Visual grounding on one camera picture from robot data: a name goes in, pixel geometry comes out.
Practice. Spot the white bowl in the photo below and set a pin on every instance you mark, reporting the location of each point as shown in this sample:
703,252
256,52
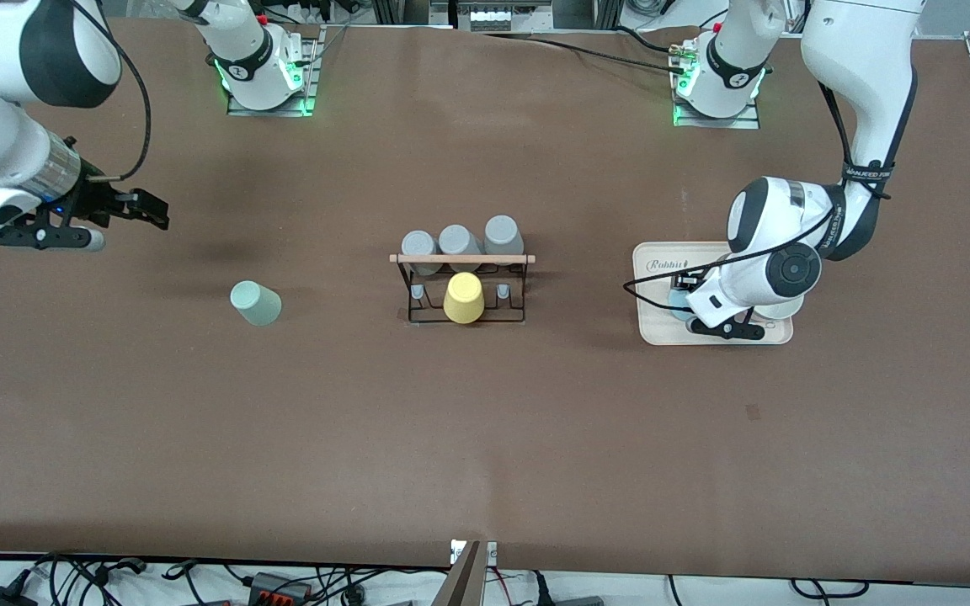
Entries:
784,310

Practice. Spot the grey connector box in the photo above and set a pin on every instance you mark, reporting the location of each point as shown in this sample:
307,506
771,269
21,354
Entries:
491,19

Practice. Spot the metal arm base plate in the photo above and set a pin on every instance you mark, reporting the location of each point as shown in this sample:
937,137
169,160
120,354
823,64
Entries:
304,84
746,122

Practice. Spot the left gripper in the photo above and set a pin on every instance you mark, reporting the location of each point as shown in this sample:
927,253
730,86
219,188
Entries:
681,288

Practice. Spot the grey cup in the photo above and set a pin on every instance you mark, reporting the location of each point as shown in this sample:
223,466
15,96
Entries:
456,239
503,231
418,243

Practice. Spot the pale green cup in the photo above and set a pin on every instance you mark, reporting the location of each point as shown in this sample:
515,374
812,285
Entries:
256,305

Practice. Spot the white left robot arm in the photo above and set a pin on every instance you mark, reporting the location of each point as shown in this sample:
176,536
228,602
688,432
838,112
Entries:
864,84

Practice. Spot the beige plastic tray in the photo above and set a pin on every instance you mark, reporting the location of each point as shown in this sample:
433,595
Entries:
662,311

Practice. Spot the black power adapter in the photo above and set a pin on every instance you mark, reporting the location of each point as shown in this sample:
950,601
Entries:
3,596

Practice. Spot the wooden camera post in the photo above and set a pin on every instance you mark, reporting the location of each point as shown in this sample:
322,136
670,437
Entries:
461,581

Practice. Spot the black power strip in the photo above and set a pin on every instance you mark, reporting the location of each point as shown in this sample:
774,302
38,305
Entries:
281,587

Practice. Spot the pale blue cup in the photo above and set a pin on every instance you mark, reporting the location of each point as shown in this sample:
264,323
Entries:
677,300

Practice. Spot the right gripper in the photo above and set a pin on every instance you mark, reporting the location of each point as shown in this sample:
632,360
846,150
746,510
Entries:
100,200

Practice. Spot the yellow cup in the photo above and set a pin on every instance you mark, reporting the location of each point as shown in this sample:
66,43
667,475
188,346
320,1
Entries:
463,299

